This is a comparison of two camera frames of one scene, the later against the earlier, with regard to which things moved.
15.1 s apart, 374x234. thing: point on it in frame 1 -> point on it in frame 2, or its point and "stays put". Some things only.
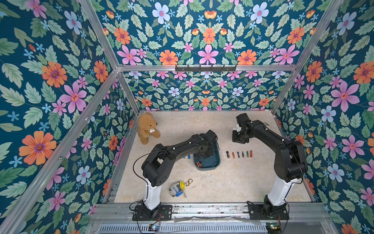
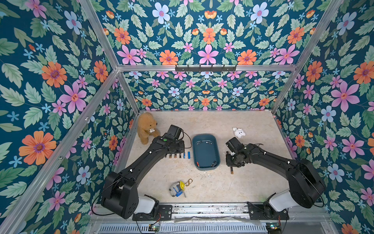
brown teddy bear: x=146 y=126 stays put
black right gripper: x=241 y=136 -> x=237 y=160
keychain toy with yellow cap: x=177 y=188 stays put
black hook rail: x=205 y=69 stays put
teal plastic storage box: x=208 y=163 stays put
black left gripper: x=210 y=153 -> x=181 y=148
